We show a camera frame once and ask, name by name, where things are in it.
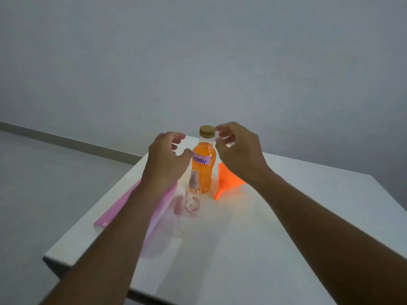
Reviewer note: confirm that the person's right forearm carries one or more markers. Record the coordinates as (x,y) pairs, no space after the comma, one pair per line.
(330,241)

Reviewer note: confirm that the small clear spray bottle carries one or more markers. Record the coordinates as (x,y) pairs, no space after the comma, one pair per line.
(192,196)

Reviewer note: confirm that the person's left middle finger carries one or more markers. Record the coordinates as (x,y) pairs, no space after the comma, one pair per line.
(174,146)

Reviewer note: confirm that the orange plastic funnel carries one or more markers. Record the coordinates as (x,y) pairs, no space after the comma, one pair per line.
(227,181)

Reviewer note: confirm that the person's left forearm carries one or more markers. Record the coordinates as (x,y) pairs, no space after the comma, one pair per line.
(108,250)

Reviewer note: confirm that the person's right hand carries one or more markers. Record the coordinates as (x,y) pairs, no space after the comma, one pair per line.
(243,154)

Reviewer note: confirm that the person's right middle finger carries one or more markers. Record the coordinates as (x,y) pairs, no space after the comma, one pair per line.
(226,134)

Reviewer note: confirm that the gold bottle cap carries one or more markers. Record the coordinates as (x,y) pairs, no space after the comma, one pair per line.
(207,131)

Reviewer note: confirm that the person's left thumb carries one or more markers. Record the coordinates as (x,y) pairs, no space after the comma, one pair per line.
(185,156)

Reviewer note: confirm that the person's right thumb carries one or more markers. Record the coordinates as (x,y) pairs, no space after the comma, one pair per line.
(221,148)

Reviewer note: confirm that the person's left hand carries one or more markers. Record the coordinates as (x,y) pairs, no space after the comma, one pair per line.
(162,166)

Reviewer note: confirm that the orange liquid plastic bottle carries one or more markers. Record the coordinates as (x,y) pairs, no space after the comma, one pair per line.
(203,168)

